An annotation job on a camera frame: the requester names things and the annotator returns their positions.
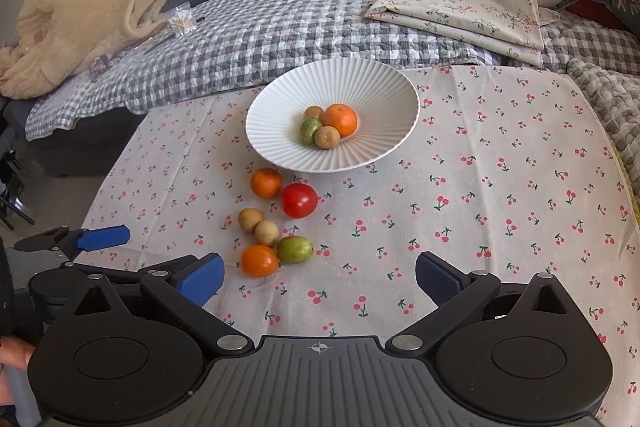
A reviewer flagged cherry print tablecloth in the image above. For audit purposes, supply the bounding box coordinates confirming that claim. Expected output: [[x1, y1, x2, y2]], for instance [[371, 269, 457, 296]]
[[82, 64, 640, 427]]

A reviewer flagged beige fleece blanket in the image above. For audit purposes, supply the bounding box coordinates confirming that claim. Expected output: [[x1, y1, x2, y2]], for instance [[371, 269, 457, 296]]
[[0, 0, 171, 100]]

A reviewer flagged red cushion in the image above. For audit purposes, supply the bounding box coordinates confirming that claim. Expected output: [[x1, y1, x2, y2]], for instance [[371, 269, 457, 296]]
[[565, 0, 632, 32]]

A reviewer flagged grey checked quilt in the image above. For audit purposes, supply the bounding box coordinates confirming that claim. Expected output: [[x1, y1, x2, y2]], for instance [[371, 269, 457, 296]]
[[25, 0, 640, 142]]

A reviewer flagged white ribbed bowl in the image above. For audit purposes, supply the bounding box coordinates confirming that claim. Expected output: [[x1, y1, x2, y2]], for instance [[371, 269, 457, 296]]
[[245, 59, 421, 174]]

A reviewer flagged folded floral cloth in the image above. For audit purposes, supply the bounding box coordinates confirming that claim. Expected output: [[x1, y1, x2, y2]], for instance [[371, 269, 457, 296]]
[[364, 0, 562, 68]]

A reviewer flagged red tomato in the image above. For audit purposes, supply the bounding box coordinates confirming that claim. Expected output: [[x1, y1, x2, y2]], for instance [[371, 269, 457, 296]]
[[281, 183, 319, 220]]

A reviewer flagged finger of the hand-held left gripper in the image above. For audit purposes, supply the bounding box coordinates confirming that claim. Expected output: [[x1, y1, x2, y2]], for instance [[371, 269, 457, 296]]
[[15, 225, 132, 260], [62, 253, 213, 279]]

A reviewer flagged large green jujube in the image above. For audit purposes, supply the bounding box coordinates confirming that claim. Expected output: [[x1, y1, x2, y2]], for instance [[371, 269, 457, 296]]
[[276, 236, 315, 266]]

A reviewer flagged person's left hand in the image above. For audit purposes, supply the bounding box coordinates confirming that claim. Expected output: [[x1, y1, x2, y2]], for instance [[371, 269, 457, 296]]
[[0, 336, 35, 405]]

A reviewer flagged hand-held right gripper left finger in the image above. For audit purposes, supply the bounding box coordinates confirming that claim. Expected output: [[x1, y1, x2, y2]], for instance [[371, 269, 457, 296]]
[[75, 253, 253, 355]]

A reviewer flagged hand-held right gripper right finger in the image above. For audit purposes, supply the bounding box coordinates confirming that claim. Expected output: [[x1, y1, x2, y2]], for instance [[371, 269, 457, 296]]
[[387, 251, 571, 355]]

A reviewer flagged small orange mandarin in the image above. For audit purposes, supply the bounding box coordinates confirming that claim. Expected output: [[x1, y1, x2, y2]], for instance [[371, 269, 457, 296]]
[[250, 167, 284, 200]]

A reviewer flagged orange tomato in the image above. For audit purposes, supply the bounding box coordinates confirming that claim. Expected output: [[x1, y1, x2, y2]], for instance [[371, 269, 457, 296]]
[[241, 244, 281, 278]]

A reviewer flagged black metal stand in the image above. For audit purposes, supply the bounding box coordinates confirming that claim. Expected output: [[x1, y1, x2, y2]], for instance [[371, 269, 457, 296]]
[[0, 107, 37, 230]]

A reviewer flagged small green jujube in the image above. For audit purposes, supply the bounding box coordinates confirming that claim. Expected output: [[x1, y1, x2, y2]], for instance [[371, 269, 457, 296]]
[[299, 117, 323, 146]]

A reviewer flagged bag of cotton swabs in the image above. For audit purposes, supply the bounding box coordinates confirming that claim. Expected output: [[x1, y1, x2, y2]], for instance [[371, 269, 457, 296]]
[[164, 4, 197, 36]]

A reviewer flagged large orange mandarin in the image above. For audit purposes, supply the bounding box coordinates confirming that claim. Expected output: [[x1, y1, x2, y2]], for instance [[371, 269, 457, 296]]
[[322, 103, 359, 138]]

